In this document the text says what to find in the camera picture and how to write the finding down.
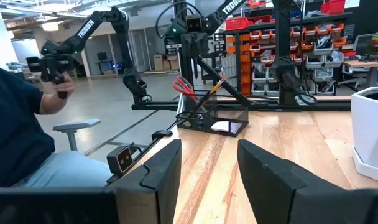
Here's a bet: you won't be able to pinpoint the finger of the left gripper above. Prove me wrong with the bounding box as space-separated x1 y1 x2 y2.
180 32 196 60
195 32 210 60

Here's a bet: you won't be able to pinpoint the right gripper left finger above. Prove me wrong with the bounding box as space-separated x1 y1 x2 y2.
0 139 182 224

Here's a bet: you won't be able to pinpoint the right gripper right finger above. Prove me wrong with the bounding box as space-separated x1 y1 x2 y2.
237 138 378 224

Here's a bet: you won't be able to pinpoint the red-handled scissors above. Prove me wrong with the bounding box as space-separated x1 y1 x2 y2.
172 75 198 102

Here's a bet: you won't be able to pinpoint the yellow wooden pencil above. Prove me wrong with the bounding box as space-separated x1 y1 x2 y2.
203 77 226 108

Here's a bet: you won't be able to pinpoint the pink sticky note pad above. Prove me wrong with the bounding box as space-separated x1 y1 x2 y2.
210 120 231 133

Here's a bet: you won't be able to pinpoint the black mesh desk organizer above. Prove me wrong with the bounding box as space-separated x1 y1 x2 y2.
175 91 250 138

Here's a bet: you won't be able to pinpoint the grey office chair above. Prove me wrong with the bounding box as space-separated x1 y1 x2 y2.
52 118 102 152

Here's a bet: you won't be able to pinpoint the red shelf bin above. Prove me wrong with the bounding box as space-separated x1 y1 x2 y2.
225 16 254 31
320 0 347 16

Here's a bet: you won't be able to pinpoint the white pot saucer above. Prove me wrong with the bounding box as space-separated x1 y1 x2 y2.
352 146 378 187

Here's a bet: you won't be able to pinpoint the white faceted plant pot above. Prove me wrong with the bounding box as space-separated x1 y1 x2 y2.
350 86 378 169

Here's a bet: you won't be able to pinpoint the parts shelf with orange bins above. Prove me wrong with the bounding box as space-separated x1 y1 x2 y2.
224 12 354 98

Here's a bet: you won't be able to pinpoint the person's hand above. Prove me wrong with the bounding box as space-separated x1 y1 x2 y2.
50 72 76 100

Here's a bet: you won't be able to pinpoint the person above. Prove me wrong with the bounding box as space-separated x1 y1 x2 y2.
0 63 113 188

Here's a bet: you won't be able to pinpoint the wooden desk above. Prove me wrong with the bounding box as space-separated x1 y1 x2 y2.
343 58 378 93

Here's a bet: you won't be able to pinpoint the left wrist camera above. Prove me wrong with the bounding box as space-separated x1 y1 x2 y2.
185 14 205 34

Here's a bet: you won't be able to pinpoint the small black exterior camera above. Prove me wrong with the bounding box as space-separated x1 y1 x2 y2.
106 145 134 175

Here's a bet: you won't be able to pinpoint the black frame clamp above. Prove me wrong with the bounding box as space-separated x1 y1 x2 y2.
150 129 174 141

